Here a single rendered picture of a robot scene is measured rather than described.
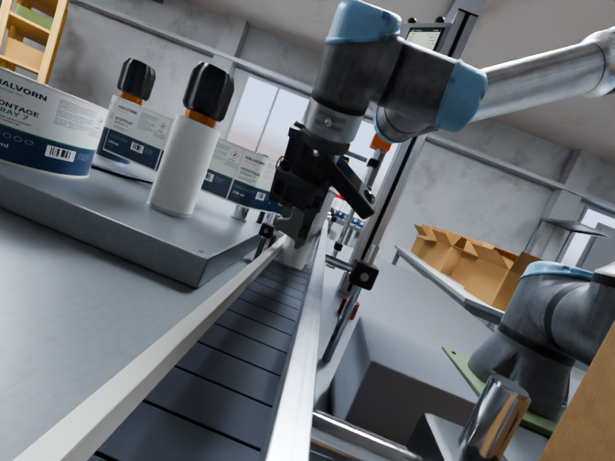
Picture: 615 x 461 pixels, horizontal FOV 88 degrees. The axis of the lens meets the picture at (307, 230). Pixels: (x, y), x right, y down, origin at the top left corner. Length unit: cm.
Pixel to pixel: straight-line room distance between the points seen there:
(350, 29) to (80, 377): 41
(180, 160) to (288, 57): 501
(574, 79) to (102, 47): 656
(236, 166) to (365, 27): 57
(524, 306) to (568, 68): 37
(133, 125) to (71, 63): 603
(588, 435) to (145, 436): 24
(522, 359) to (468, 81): 44
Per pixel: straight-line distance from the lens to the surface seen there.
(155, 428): 22
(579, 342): 58
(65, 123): 73
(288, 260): 59
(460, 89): 43
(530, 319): 65
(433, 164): 538
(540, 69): 63
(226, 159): 89
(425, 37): 87
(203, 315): 25
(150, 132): 98
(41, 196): 62
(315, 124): 43
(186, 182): 68
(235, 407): 24
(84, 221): 58
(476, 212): 559
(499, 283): 229
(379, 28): 41
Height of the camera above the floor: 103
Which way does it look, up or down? 7 degrees down
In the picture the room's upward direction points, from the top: 22 degrees clockwise
